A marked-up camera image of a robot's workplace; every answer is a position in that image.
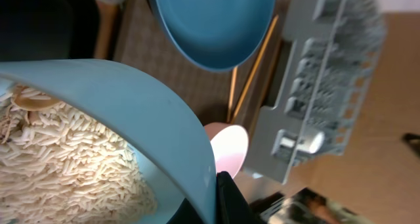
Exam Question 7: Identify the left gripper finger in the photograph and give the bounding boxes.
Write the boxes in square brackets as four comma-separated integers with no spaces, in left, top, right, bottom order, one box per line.
[167,171,265,224]

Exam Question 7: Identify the light blue bowl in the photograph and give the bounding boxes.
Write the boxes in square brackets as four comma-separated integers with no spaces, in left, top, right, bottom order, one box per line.
[1,59,217,223]

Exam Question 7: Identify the white pink bowl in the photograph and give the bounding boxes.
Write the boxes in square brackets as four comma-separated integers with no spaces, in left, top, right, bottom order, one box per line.
[204,122,249,178]

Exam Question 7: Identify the leftover rice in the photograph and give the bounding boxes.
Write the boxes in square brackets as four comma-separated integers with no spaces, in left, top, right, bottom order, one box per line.
[1,84,158,223]

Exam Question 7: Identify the white cream cup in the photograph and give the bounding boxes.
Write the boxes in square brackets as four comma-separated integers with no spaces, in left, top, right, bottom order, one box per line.
[280,129,326,154]

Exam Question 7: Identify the grey dishwasher rack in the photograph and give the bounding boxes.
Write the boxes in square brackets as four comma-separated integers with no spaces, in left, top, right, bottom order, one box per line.
[243,0,387,183]

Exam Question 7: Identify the black waste tray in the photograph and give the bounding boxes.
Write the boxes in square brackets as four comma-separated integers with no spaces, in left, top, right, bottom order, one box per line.
[1,0,100,62]

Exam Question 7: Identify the left wooden chopstick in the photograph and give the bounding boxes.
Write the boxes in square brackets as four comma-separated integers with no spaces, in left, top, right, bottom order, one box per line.
[226,67,238,123]

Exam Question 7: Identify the dark blue plate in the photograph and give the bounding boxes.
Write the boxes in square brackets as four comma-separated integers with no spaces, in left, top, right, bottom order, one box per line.
[148,0,276,72]

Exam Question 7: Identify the brown serving tray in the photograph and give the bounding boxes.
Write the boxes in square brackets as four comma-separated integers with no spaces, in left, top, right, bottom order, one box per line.
[113,0,289,129]

